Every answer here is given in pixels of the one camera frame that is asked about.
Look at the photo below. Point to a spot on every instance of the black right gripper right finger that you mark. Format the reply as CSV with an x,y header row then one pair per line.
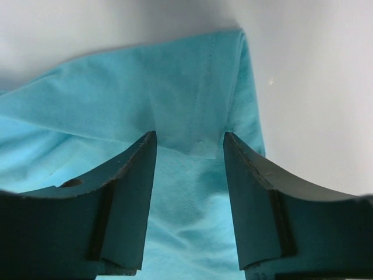
x,y
287,226

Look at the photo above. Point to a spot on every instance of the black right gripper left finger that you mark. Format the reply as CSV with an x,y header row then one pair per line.
x,y
92,225

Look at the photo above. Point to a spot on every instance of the light blue t shirt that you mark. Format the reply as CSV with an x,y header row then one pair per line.
x,y
190,92

